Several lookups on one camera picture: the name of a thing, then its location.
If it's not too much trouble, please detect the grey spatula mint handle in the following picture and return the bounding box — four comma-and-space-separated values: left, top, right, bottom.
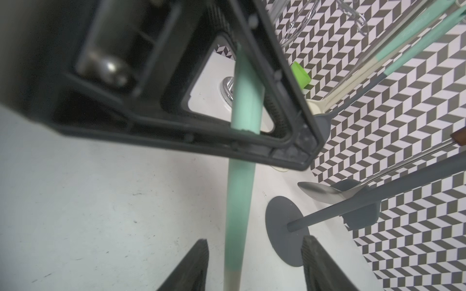
314, 4, 466, 142
333, 179, 381, 230

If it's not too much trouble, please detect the cream spatula mint handle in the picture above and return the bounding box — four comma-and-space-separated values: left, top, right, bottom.
223, 47, 265, 291

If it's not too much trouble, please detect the green plastic goblet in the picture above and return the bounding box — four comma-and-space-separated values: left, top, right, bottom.
291, 62, 312, 89

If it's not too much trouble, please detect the cream utensil rack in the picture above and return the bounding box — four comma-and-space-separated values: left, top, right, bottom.
272, 166, 289, 173

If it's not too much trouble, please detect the cream wide turner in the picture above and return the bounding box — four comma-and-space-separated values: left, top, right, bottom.
307, 1, 462, 115

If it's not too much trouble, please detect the steel turner brown handle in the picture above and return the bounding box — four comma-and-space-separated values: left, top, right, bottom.
297, 127, 466, 204

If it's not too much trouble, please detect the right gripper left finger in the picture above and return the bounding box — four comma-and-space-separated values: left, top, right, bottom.
158, 239, 209, 291

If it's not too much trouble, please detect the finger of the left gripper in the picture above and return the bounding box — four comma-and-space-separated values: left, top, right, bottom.
1, 1, 325, 170

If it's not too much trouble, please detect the dark grey utensil rack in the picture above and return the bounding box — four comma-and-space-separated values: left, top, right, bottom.
265, 152, 466, 267

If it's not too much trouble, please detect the chrome wire mug tree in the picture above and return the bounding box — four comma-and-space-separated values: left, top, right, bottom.
216, 1, 368, 114

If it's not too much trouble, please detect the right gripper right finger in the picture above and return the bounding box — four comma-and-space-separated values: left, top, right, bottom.
301, 235, 358, 291

